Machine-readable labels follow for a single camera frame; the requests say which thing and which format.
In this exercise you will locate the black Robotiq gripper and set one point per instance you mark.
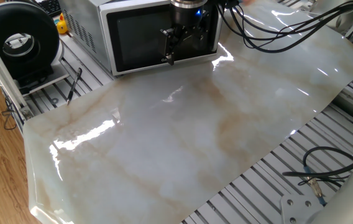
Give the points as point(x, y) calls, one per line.
point(189, 17)

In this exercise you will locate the silver force torque sensor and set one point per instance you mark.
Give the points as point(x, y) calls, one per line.
point(189, 3)

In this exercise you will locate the glossy marble pattern sheet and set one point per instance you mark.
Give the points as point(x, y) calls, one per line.
point(176, 137)

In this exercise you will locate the black pen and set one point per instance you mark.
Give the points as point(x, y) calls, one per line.
point(74, 84)

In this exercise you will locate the yellow rubber duck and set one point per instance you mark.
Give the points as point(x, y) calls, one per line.
point(61, 25)

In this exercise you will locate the black computer keyboard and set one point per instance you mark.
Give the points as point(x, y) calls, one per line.
point(49, 7)

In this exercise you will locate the metal washer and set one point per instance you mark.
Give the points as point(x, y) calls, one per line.
point(55, 101)

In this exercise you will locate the black round blower fan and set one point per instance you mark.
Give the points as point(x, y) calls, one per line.
point(21, 40)

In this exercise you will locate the white blower base plate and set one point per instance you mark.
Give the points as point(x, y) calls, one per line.
point(50, 79)

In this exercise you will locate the aluminium corner bracket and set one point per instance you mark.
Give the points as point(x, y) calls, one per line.
point(27, 113)

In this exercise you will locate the aluminium frame post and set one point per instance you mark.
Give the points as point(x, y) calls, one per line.
point(1, 68)

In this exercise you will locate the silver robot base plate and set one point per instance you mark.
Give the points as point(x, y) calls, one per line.
point(297, 208)

